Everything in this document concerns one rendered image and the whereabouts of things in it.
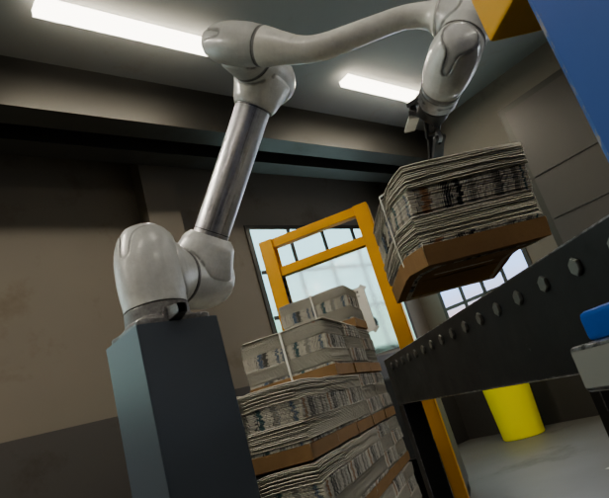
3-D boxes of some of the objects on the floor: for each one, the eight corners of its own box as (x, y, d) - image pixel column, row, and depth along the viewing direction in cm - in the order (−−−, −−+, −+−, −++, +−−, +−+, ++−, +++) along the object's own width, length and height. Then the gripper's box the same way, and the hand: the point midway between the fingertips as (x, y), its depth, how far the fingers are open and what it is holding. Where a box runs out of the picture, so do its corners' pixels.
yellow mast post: (342, 546, 302) (258, 243, 355) (346, 541, 311) (263, 245, 364) (357, 543, 300) (270, 238, 353) (361, 539, 309) (275, 241, 362)
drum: (558, 425, 505) (528, 351, 525) (534, 438, 476) (503, 358, 496) (515, 433, 538) (487, 363, 559) (490, 445, 509) (463, 371, 530)
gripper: (403, 62, 129) (390, 117, 149) (439, 150, 120) (419, 196, 140) (433, 56, 130) (415, 112, 150) (471, 143, 121) (447, 190, 141)
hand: (418, 149), depth 144 cm, fingers open, 14 cm apart
